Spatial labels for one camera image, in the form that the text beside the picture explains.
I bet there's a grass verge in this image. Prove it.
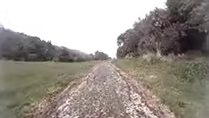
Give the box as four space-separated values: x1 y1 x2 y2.
108 54 209 118

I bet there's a wood of dark trees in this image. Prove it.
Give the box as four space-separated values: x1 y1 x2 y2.
116 0 209 63

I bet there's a distant row of trees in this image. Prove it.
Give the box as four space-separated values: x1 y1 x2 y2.
0 22 112 65

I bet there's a grey gravel path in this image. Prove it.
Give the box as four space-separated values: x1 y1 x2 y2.
29 57 184 118

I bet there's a grass field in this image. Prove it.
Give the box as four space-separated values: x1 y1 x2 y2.
0 56 100 118

